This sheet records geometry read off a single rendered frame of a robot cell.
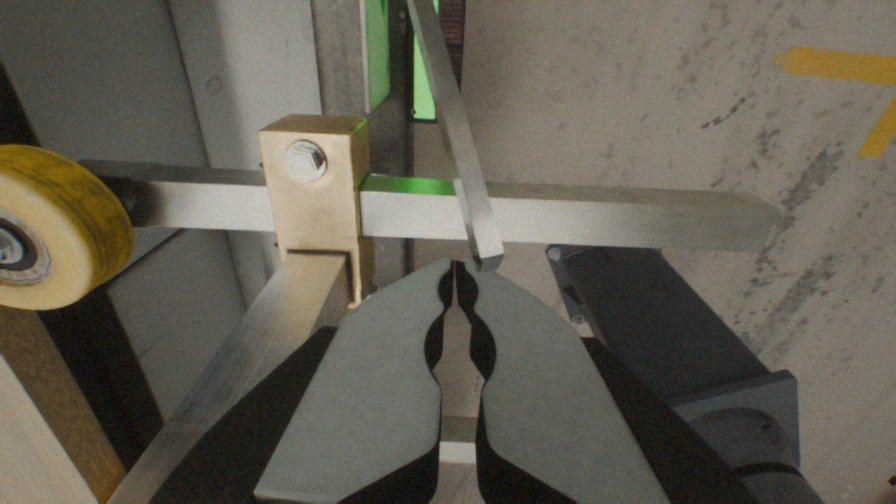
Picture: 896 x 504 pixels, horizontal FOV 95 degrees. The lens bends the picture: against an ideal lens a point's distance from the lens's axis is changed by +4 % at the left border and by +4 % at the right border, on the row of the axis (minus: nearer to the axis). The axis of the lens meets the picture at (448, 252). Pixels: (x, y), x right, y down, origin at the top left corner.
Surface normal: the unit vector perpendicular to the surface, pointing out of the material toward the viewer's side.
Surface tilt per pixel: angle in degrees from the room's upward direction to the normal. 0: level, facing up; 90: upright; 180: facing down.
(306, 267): 90
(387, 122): 0
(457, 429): 90
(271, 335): 90
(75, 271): 0
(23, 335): 90
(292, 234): 0
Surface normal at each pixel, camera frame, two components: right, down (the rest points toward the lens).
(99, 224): 0.99, -0.13
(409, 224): 0.00, 0.48
